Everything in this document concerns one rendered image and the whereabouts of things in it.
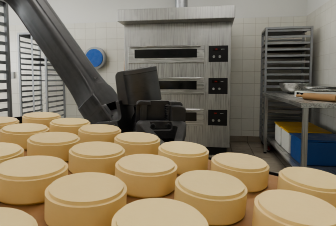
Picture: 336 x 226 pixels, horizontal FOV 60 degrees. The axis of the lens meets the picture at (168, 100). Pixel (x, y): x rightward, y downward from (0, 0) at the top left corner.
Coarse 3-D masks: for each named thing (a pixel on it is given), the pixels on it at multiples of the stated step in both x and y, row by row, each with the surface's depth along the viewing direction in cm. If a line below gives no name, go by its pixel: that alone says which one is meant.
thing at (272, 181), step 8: (24, 152) 30; (208, 160) 31; (208, 168) 29; (176, 176) 26; (272, 176) 28; (272, 184) 26; (256, 192) 24; (128, 200) 21; (136, 200) 21; (248, 200) 22; (16, 208) 19; (24, 208) 19; (32, 208) 19; (40, 208) 19; (248, 208) 21; (32, 216) 18; (40, 216) 18; (248, 216) 20; (40, 224) 17; (232, 224) 19; (240, 224) 19; (248, 224) 19
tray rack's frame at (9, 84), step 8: (0, 0) 267; (8, 24) 277; (8, 32) 277; (8, 40) 277; (8, 48) 277; (8, 56) 277; (8, 64) 277; (8, 72) 278; (8, 80) 278; (8, 88) 279; (8, 96) 279; (8, 104) 280; (8, 112) 281
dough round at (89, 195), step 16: (64, 176) 20; (80, 176) 20; (96, 176) 20; (112, 176) 20; (48, 192) 18; (64, 192) 17; (80, 192) 17; (96, 192) 18; (112, 192) 18; (48, 208) 17; (64, 208) 16; (80, 208) 16; (96, 208) 16; (112, 208) 17; (48, 224) 17; (64, 224) 16; (80, 224) 16; (96, 224) 16
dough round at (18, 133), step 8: (8, 128) 32; (16, 128) 32; (24, 128) 32; (32, 128) 32; (40, 128) 33; (48, 128) 34; (0, 136) 31; (8, 136) 30; (16, 136) 30; (24, 136) 31; (24, 144) 31
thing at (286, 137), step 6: (282, 126) 359; (288, 126) 359; (294, 126) 359; (282, 132) 355; (288, 132) 325; (294, 132) 324; (300, 132) 323; (312, 132) 321; (318, 132) 320; (324, 132) 320; (330, 132) 319; (282, 138) 354; (288, 138) 328; (282, 144) 354; (288, 144) 328; (288, 150) 328
